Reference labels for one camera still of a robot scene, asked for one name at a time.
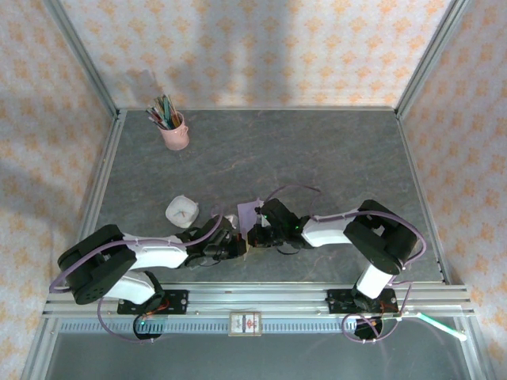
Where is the lilac paper sheet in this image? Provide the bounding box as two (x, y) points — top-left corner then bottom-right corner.
(236, 199), (265, 238)

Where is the pink cup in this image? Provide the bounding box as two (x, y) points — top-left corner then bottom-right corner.
(160, 111), (190, 151)

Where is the teal coloured pencil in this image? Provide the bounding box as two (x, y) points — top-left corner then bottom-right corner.
(165, 97), (177, 130)

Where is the dark coloured pencil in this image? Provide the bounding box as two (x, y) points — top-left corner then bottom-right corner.
(152, 98), (170, 127)

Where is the green and white stick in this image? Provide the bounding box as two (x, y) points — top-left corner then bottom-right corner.
(418, 311), (468, 342)

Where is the aluminium mounting rail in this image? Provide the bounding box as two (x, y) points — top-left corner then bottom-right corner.
(41, 283), (475, 317)

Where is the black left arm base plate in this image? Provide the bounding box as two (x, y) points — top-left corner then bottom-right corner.
(117, 289), (189, 315)

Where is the label tag on rail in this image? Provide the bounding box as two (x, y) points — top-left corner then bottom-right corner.
(229, 311), (263, 337)

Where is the grey slotted cable duct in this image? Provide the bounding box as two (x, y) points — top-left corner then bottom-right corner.
(59, 319), (357, 334)

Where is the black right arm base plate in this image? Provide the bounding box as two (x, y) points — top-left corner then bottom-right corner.
(326, 288), (398, 316)

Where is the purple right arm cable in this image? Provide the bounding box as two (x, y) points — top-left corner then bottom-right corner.
(263, 184), (428, 344)

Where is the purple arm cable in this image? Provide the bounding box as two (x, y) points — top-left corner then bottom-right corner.
(52, 203), (225, 344)
(263, 184), (428, 344)

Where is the thin aluminium cross rail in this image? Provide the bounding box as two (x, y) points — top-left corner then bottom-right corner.
(117, 104), (399, 113)

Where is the aluminium side rail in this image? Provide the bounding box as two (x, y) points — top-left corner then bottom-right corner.
(63, 109), (128, 287)
(395, 109), (453, 285)

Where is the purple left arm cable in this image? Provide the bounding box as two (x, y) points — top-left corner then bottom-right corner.
(52, 203), (225, 344)

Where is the aluminium frame post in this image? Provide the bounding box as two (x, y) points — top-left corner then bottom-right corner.
(395, 0), (475, 120)
(42, 0), (120, 120)

